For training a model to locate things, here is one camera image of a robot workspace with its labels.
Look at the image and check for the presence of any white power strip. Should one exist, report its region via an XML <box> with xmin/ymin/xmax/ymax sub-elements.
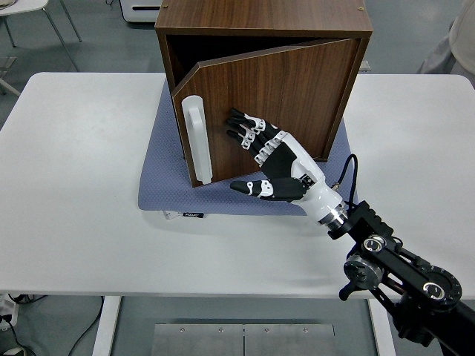
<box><xmin>0</xmin><ymin>294</ymin><xmax>20</xmax><ymax>331</ymax></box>

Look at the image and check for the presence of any blue-grey textured mat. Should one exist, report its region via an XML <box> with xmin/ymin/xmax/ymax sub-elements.
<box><xmin>137</xmin><ymin>79</ymin><xmax>359</xmax><ymax>217</ymax></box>

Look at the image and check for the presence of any white table leg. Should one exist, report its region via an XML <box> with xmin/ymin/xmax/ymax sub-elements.
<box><xmin>91</xmin><ymin>296</ymin><xmax>122</xmax><ymax>356</ymax></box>
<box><xmin>368</xmin><ymin>298</ymin><xmax>397</xmax><ymax>356</ymax></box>

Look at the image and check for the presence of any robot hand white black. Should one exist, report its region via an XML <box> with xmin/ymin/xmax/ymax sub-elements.
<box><xmin>223</xmin><ymin>107</ymin><xmax>344</xmax><ymax>226</ymax></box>

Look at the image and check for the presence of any brown wooden cabinet body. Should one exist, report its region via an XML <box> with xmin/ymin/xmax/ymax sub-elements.
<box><xmin>154</xmin><ymin>0</ymin><xmax>373</xmax><ymax>188</ymax></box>

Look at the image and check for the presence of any white chair with metal legs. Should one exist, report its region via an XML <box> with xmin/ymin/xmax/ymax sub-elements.
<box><xmin>0</xmin><ymin>0</ymin><xmax>82</xmax><ymax>72</ymax></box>

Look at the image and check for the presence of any brown wooden cabinet door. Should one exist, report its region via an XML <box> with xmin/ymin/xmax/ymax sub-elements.
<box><xmin>171</xmin><ymin>36</ymin><xmax>360</xmax><ymax>188</ymax></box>

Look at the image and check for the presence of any white appliance box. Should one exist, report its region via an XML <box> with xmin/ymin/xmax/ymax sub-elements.
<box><xmin>120</xmin><ymin>0</ymin><xmax>167</xmax><ymax>24</ymax></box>

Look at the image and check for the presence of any grey metal plate with screws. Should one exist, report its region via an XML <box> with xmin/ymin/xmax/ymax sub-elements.
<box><xmin>152</xmin><ymin>323</ymin><xmax>244</xmax><ymax>356</ymax></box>
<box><xmin>243</xmin><ymin>324</ymin><xmax>335</xmax><ymax>356</ymax></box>

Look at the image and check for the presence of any person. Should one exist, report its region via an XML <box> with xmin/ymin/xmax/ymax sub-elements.
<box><xmin>417</xmin><ymin>0</ymin><xmax>475</xmax><ymax>76</ymax></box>

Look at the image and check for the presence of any black floor cable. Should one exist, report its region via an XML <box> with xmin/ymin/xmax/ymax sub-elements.
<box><xmin>68</xmin><ymin>295</ymin><xmax>106</xmax><ymax>356</ymax></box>

